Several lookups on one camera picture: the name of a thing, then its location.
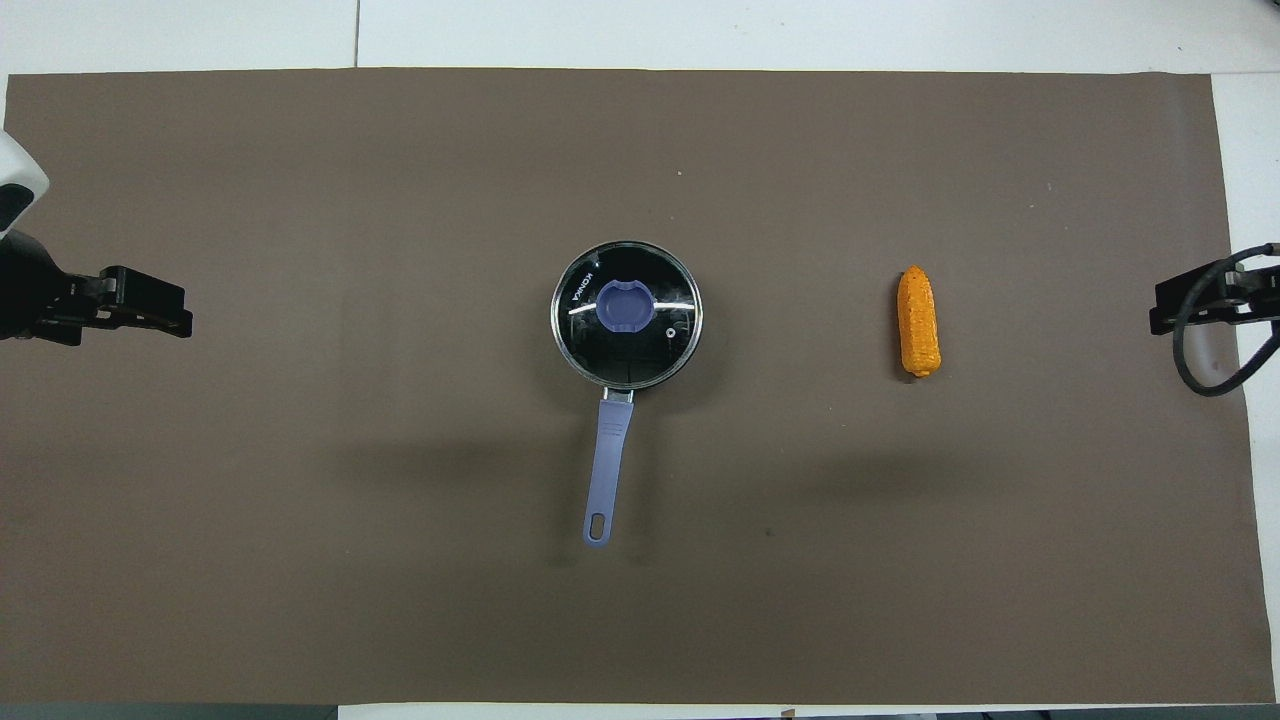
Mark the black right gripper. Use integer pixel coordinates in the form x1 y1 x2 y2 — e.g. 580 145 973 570
1149 258 1280 337

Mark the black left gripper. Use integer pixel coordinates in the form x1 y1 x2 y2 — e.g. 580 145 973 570
0 230 194 347

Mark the yellow corn cob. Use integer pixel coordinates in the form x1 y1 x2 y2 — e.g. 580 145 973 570
896 265 943 378

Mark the glass lid with blue knob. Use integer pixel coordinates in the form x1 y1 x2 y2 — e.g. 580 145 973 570
552 241 702 389

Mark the brown table mat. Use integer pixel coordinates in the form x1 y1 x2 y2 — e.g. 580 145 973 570
0 67 1277 706

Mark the dark blue saucepan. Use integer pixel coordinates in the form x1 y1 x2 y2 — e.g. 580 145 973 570
550 240 704 548

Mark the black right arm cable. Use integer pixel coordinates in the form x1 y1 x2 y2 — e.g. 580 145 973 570
1172 243 1280 399

